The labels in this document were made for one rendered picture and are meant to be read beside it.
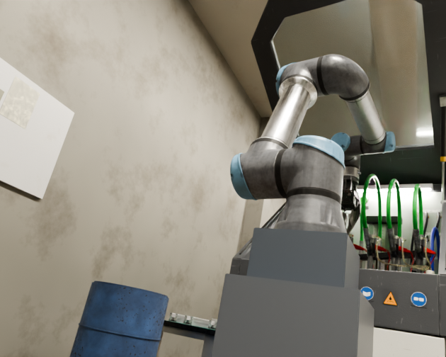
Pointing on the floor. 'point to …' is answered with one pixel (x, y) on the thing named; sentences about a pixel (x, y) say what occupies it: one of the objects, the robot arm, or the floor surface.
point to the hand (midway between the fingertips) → (347, 231)
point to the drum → (119, 322)
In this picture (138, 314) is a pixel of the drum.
